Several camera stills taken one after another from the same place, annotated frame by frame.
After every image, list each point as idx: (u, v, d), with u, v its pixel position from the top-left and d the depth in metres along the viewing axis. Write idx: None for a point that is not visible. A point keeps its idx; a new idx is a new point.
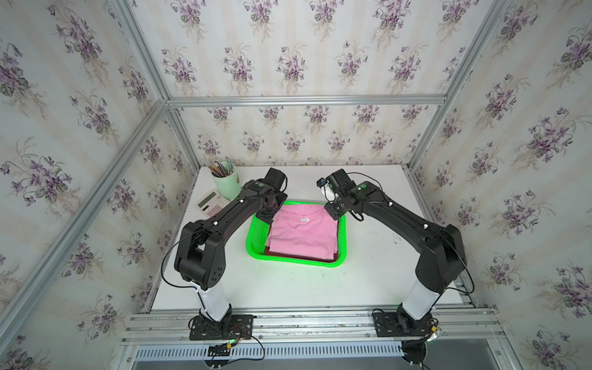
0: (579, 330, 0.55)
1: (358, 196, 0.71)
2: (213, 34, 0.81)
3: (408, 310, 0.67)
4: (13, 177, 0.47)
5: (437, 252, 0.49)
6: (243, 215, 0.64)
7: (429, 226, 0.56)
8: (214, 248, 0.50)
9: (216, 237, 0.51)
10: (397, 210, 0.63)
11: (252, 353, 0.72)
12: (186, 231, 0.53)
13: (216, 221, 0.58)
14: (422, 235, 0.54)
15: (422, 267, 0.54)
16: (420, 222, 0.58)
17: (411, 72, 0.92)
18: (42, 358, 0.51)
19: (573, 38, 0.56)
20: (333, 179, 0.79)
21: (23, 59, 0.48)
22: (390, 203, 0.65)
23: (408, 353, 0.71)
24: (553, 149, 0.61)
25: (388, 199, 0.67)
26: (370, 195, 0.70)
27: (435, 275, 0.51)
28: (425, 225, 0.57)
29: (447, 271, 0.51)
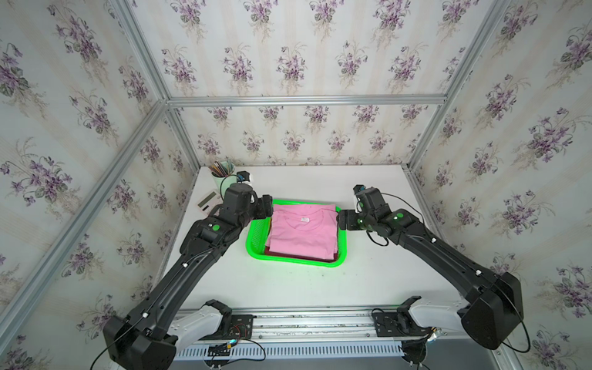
0: (579, 330, 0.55)
1: (394, 226, 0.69)
2: (213, 34, 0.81)
3: (413, 315, 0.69)
4: (13, 177, 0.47)
5: (494, 305, 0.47)
6: (190, 282, 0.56)
7: (483, 273, 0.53)
8: (140, 354, 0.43)
9: (144, 339, 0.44)
10: (440, 250, 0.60)
11: (252, 353, 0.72)
12: (109, 332, 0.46)
13: (146, 312, 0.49)
14: (475, 284, 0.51)
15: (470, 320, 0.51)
16: (472, 267, 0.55)
17: (411, 72, 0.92)
18: (42, 358, 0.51)
19: (573, 38, 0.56)
20: (366, 199, 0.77)
21: (23, 59, 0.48)
22: (433, 240, 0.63)
23: (408, 353, 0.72)
24: (553, 149, 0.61)
25: (429, 233, 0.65)
26: (408, 227, 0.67)
27: (488, 331, 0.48)
28: (477, 272, 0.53)
29: (500, 327, 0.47)
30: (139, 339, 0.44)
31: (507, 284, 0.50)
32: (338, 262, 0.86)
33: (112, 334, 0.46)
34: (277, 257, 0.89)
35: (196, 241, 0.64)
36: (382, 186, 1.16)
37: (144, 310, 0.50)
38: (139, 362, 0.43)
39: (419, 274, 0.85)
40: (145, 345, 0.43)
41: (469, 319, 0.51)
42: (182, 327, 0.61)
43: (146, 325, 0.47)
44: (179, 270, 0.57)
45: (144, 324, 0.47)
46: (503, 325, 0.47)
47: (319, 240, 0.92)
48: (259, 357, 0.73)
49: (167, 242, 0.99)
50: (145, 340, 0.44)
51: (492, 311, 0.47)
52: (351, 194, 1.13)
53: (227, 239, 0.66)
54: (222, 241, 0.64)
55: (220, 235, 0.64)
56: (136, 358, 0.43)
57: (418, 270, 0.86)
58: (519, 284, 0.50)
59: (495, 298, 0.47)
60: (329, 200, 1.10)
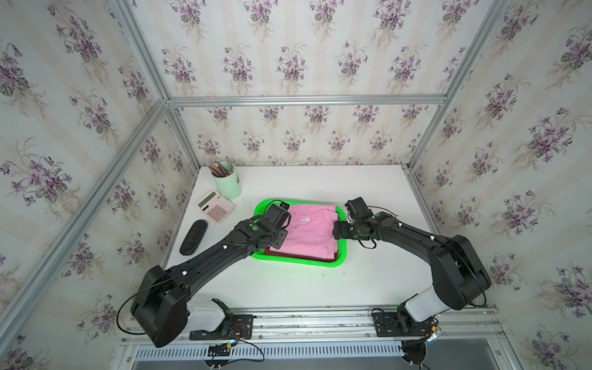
0: (579, 330, 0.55)
1: (374, 224, 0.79)
2: (213, 34, 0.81)
3: (410, 311, 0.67)
4: (13, 177, 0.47)
5: (442, 257, 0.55)
6: (221, 265, 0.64)
7: (436, 238, 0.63)
8: (168, 305, 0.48)
9: (175, 293, 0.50)
10: (406, 229, 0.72)
11: (251, 353, 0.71)
12: (149, 277, 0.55)
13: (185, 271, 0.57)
14: (429, 246, 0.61)
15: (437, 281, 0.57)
16: (427, 235, 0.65)
17: (411, 72, 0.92)
18: (42, 358, 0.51)
19: (573, 38, 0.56)
20: (351, 206, 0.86)
21: (23, 59, 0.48)
22: (400, 224, 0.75)
23: (408, 353, 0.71)
24: (553, 149, 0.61)
25: (397, 220, 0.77)
26: (382, 220, 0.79)
27: (448, 286, 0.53)
28: (431, 237, 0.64)
29: (454, 278, 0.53)
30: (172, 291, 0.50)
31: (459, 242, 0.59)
32: (338, 262, 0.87)
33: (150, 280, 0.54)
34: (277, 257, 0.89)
35: (237, 233, 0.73)
36: (382, 186, 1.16)
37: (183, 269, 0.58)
38: (164, 313, 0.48)
39: (419, 274, 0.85)
40: (176, 297, 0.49)
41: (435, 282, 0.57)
42: (192, 307, 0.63)
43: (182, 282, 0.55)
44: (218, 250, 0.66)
45: (180, 281, 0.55)
46: (459, 277, 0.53)
47: (320, 239, 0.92)
48: (257, 357, 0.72)
49: (167, 242, 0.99)
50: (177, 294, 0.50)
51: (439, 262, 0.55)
52: (351, 194, 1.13)
53: (260, 244, 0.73)
54: (256, 241, 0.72)
55: (257, 236, 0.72)
56: (163, 307, 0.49)
57: (418, 270, 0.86)
58: (469, 243, 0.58)
59: (445, 253, 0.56)
60: (329, 200, 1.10)
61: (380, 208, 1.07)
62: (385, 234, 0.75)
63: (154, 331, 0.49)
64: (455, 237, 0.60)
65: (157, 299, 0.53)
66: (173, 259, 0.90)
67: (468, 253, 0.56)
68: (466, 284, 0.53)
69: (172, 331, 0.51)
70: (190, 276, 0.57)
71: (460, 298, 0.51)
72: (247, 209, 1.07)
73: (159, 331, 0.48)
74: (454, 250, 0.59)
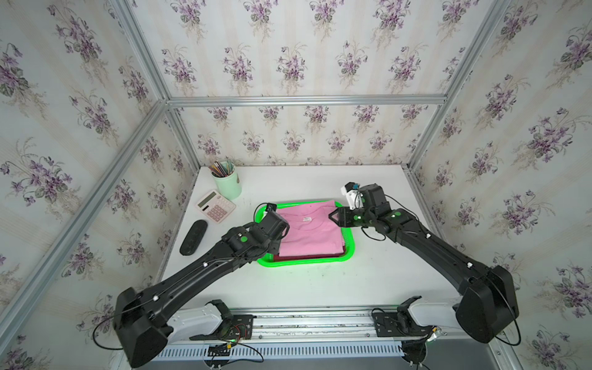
0: (579, 330, 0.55)
1: (391, 224, 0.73)
2: (213, 34, 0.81)
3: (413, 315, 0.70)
4: (13, 177, 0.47)
5: (482, 294, 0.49)
6: (205, 282, 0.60)
7: (474, 266, 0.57)
8: (136, 337, 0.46)
9: (142, 323, 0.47)
10: (435, 243, 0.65)
11: (251, 353, 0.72)
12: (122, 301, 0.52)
13: (156, 296, 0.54)
14: (466, 275, 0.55)
15: (463, 312, 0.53)
16: (463, 260, 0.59)
17: (411, 72, 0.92)
18: (42, 358, 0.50)
19: (573, 38, 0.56)
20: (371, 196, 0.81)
21: (23, 60, 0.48)
22: (428, 235, 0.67)
23: (408, 353, 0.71)
24: (553, 149, 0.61)
25: (424, 230, 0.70)
26: (405, 223, 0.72)
27: (479, 322, 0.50)
28: (469, 264, 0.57)
29: (491, 317, 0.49)
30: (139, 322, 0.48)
31: (499, 276, 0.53)
32: (347, 256, 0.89)
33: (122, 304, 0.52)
34: (284, 263, 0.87)
35: (223, 245, 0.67)
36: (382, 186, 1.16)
37: (156, 294, 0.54)
38: (132, 344, 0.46)
39: (419, 274, 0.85)
40: (142, 329, 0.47)
41: (462, 312, 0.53)
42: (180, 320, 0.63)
43: (151, 309, 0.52)
44: (199, 268, 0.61)
45: (150, 307, 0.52)
46: (494, 318, 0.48)
47: (327, 234, 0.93)
48: (257, 357, 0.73)
49: (166, 241, 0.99)
50: (145, 324, 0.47)
51: (479, 301, 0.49)
52: None
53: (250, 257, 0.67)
54: (244, 255, 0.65)
55: (245, 249, 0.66)
56: (131, 338, 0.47)
57: (418, 270, 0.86)
58: (509, 277, 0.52)
59: (484, 287, 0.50)
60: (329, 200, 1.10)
61: None
62: (403, 237, 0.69)
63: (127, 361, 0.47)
64: (496, 268, 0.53)
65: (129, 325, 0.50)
66: (173, 259, 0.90)
67: (506, 287, 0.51)
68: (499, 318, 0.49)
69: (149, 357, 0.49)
70: (162, 301, 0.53)
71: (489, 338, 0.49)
72: (247, 209, 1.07)
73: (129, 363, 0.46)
74: (490, 282, 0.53)
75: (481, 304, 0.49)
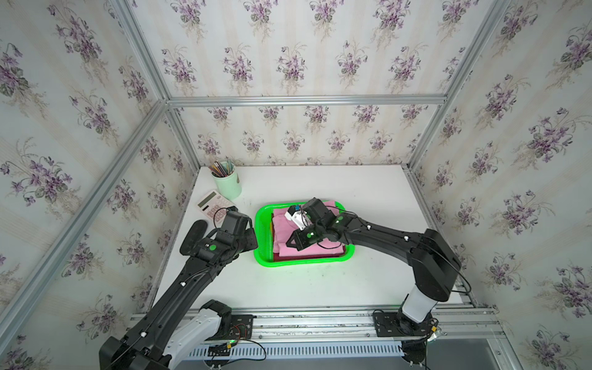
0: (579, 330, 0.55)
1: (340, 230, 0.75)
2: (213, 34, 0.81)
3: (408, 314, 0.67)
4: (13, 177, 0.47)
5: (424, 260, 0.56)
6: (190, 301, 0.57)
7: (409, 237, 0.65)
8: None
9: (141, 358, 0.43)
10: (377, 231, 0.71)
11: (252, 353, 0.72)
12: (105, 351, 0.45)
13: (144, 332, 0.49)
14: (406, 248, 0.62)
15: (420, 281, 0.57)
16: (401, 236, 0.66)
17: (411, 72, 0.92)
18: (42, 358, 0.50)
19: (573, 38, 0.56)
20: (314, 211, 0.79)
21: (23, 60, 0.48)
22: (368, 226, 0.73)
23: (408, 354, 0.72)
24: (553, 149, 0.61)
25: (364, 223, 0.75)
26: (348, 224, 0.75)
27: (432, 283, 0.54)
28: (405, 237, 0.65)
29: (442, 279, 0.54)
30: (136, 360, 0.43)
31: (430, 237, 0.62)
32: (347, 255, 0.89)
33: (107, 355, 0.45)
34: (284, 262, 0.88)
35: (193, 260, 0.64)
36: (382, 186, 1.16)
37: (142, 329, 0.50)
38: None
39: None
40: (142, 365, 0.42)
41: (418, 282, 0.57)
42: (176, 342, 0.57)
43: (144, 345, 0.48)
44: (177, 290, 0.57)
45: (142, 344, 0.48)
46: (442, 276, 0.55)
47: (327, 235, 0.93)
48: (258, 357, 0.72)
49: (167, 241, 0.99)
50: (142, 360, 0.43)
51: (424, 265, 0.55)
52: (351, 194, 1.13)
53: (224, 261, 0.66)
54: (219, 262, 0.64)
55: (217, 256, 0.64)
56: None
57: None
58: (440, 237, 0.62)
59: (424, 254, 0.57)
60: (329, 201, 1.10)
61: (380, 208, 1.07)
62: (355, 238, 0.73)
63: None
64: (425, 232, 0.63)
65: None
66: (174, 259, 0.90)
67: (438, 244, 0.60)
68: (449, 277, 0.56)
69: None
70: (152, 333, 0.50)
71: (446, 294, 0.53)
72: (247, 209, 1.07)
73: None
74: (428, 245, 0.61)
75: (425, 267, 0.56)
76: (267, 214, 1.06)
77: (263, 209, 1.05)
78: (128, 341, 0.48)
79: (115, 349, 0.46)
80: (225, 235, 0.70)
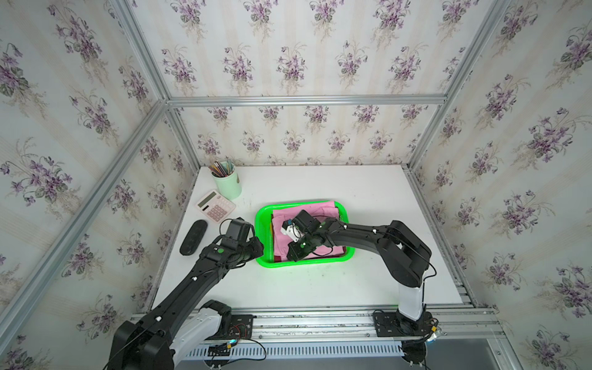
0: (579, 330, 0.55)
1: (321, 234, 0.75)
2: (213, 34, 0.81)
3: (405, 313, 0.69)
4: (13, 177, 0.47)
5: (388, 248, 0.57)
6: (198, 297, 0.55)
7: (378, 229, 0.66)
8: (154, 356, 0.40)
9: (157, 340, 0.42)
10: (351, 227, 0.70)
11: (252, 353, 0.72)
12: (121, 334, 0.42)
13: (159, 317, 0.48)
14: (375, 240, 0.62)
15: (392, 270, 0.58)
16: (370, 229, 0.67)
17: (411, 72, 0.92)
18: (42, 358, 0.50)
19: (573, 38, 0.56)
20: (299, 220, 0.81)
21: (23, 59, 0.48)
22: (345, 226, 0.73)
23: (408, 353, 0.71)
24: (553, 149, 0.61)
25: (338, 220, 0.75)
26: (327, 225, 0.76)
27: (403, 272, 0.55)
28: (374, 230, 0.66)
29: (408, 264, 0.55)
30: (153, 341, 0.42)
31: (396, 227, 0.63)
32: (347, 256, 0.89)
33: (121, 338, 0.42)
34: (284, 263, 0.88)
35: (201, 260, 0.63)
36: (382, 186, 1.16)
37: (157, 314, 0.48)
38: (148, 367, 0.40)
39: None
40: (158, 346, 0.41)
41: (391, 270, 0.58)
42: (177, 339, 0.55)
43: (159, 328, 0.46)
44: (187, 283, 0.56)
45: (157, 327, 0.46)
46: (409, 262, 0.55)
47: None
48: (257, 357, 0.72)
49: (167, 241, 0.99)
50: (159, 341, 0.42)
51: (388, 253, 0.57)
52: (351, 194, 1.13)
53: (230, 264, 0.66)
54: (226, 264, 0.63)
55: (225, 258, 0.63)
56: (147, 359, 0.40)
57: None
58: (405, 226, 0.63)
59: (388, 243, 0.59)
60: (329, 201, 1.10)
61: (380, 208, 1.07)
62: (336, 239, 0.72)
63: None
64: (391, 223, 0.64)
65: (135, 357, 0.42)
66: (173, 259, 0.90)
67: (405, 233, 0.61)
68: (419, 264, 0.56)
69: None
70: (166, 319, 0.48)
71: (418, 280, 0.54)
72: (247, 209, 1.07)
73: None
74: (394, 235, 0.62)
75: (391, 256, 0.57)
76: (267, 214, 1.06)
77: (264, 209, 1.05)
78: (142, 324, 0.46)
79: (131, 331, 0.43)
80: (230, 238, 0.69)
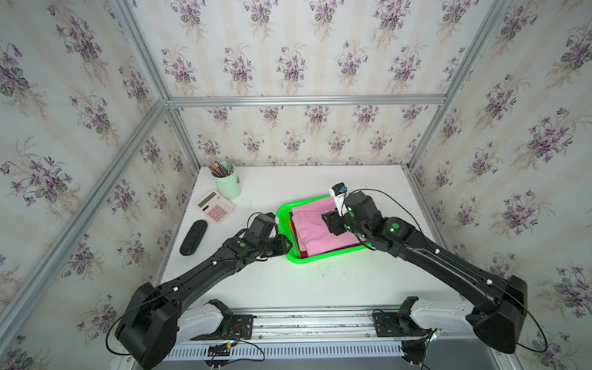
0: (579, 330, 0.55)
1: (391, 240, 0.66)
2: (214, 34, 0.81)
3: (414, 318, 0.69)
4: (13, 177, 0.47)
5: (512, 318, 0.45)
6: (211, 282, 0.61)
7: (494, 282, 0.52)
8: (161, 324, 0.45)
9: (167, 310, 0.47)
10: (447, 264, 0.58)
11: (251, 353, 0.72)
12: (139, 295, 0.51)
13: (176, 287, 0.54)
14: (489, 294, 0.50)
15: (484, 326, 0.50)
16: (482, 277, 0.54)
17: (411, 72, 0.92)
18: (42, 358, 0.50)
19: (573, 38, 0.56)
20: (362, 209, 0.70)
21: (23, 59, 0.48)
22: (436, 251, 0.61)
23: (408, 353, 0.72)
24: (553, 149, 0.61)
25: (430, 244, 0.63)
26: (407, 239, 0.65)
27: (506, 339, 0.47)
28: (488, 280, 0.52)
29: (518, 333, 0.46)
30: (164, 309, 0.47)
31: (516, 287, 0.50)
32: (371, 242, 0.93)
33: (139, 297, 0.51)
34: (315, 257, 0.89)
35: (224, 250, 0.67)
36: (382, 186, 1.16)
37: (175, 285, 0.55)
38: (153, 331, 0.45)
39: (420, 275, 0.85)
40: (167, 314, 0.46)
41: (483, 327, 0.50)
42: (183, 320, 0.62)
43: (173, 298, 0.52)
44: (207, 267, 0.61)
45: (171, 297, 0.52)
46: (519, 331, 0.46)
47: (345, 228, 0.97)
48: (257, 357, 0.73)
49: (166, 241, 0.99)
50: (169, 310, 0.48)
51: (510, 324, 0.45)
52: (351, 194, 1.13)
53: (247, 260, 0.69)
54: (243, 259, 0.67)
55: (244, 253, 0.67)
56: (155, 325, 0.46)
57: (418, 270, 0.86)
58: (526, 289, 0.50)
59: (512, 309, 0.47)
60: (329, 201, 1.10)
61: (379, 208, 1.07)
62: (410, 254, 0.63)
63: (142, 350, 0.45)
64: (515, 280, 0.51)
65: (146, 317, 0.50)
66: (173, 259, 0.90)
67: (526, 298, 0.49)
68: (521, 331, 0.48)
69: (161, 351, 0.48)
70: (181, 292, 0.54)
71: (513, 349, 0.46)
72: (247, 209, 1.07)
73: (147, 350, 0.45)
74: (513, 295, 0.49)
75: (509, 325, 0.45)
76: (287, 212, 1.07)
77: (284, 206, 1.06)
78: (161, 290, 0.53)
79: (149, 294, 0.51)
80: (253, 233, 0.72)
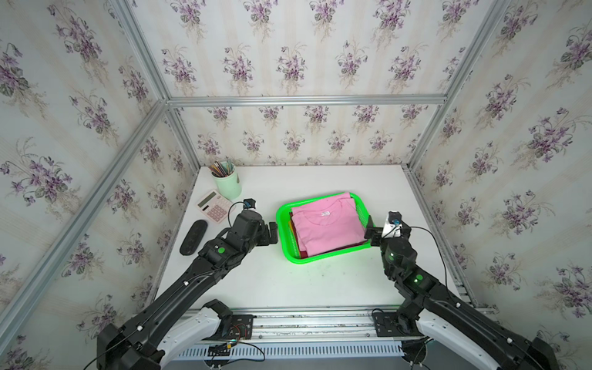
0: (579, 330, 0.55)
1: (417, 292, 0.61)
2: (214, 34, 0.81)
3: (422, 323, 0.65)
4: (13, 177, 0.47)
5: None
6: (187, 302, 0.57)
7: (515, 340, 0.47)
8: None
9: (132, 354, 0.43)
10: (469, 316, 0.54)
11: (251, 353, 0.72)
12: (102, 338, 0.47)
13: (141, 326, 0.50)
14: (509, 352, 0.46)
15: None
16: (502, 333, 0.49)
17: (411, 72, 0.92)
18: (42, 358, 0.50)
19: (573, 38, 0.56)
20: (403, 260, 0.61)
21: (23, 59, 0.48)
22: (458, 304, 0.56)
23: (408, 353, 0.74)
24: (553, 149, 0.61)
25: (452, 297, 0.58)
26: (431, 290, 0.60)
27: None
28: (509, 338, 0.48)
29: None
30: (129, 354, 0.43)
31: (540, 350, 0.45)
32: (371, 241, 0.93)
33: (104, 341, 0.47)
34: (316, 257, 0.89)
35: (200, 260, 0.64)
36: (382, 186, 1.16)
37: (139, 323, 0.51)
38: None
39: None
40: (132, 361, 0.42)
41: None
42: (173, 338, 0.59)
43: (137, 339, 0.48)
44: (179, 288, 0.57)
45: (136, 338, 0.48)
46: None
47: (344, 228, 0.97)
48: (258, 357, 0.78)
49: (166, 241, 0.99)
50: (135, 354, 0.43)
51: None
52: None
53: (230, 265, 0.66)
54: (225, 265, 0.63)
55: (225, 259, 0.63)
56: None
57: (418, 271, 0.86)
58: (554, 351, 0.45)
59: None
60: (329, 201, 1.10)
61: (379, 208, 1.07)
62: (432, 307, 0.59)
63: None
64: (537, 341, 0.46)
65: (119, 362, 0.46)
66: (173, 259, 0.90)
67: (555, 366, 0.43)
68: None
69: None
70: (147, 328, 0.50)
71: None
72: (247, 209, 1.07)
73: None
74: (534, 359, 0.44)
75: None
76: (287, 212, 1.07)
77: (284, 206, 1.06)
78: (124, 332, 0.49)
79: (111, 339, 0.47)
80: (234, 236, 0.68)
